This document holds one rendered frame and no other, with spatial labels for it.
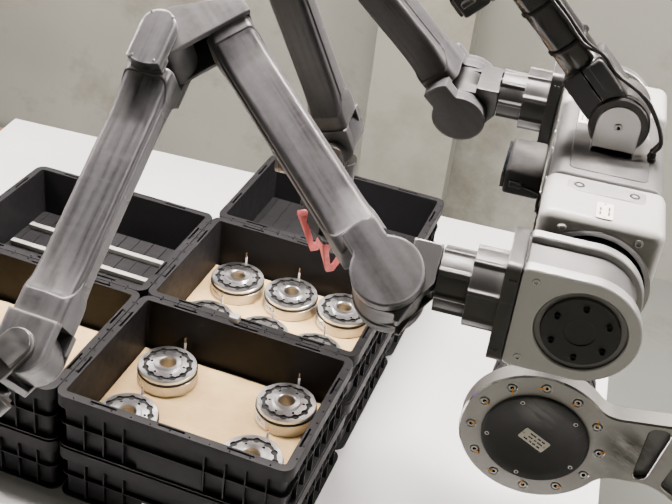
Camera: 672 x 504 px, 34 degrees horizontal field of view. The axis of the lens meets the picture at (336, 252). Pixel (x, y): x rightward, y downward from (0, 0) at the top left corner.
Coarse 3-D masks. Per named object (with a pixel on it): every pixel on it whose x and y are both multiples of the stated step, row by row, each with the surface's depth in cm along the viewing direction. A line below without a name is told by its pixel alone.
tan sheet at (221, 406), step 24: (120, 384) 188; (216, 384) 191; (240, 384) 191; (168, 408) 184; (192, 408) 185; (216, 408) 186; (240, 408) 186; (192, 432) 180; (216, 432) 181; (240, 432) 181; (264, 432) 182; (288, 456) 178
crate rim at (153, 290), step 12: (204, 228) 214; (240, 228) 216; (252, 228) 216; (288, 240) 213; (300, 240) 214; (192, 252) 207; (180, 264) 203; (168, 276) 199; (156, 288) 195; (168, 300) 193; (180, 300) 193; (216, 312) 191; (252, 324) 190; (288, 336) 188; (300, 336) 188; (360, 336) 190; (372, 336) 194; (324, 348) 186; (336, 348) 187; (360, 348) 187
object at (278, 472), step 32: (128, 320) 187; (224, 320) 190; (96, 352) 179; (320, 352) 185; (64, 384) 172; (96, 416) 169; (128, 416) 167; (320, 416) 172; (192, 448) 165; (224, 448) 164; (288, 480) 163
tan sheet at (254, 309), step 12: (204, 288) 214; (264, 288) 216; (192, 300) 210; (216, 300) 211; (240, 312) 209; (252, 312) 209; (264, 312) 210; (288, 324) 207; (300, 324) 208; (312, 324) 208; (348, 348) 203
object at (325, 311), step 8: (328, 296) 211; (336, 296) 212; (344, 296) 212; (320, 304) 208; (328, 304) 209; (320, 312) 206; (328, 312) 207; (328, 320) 205; (336, 320) 205; (344, 320) 206; (352, 320) 206; (360, 320) 206
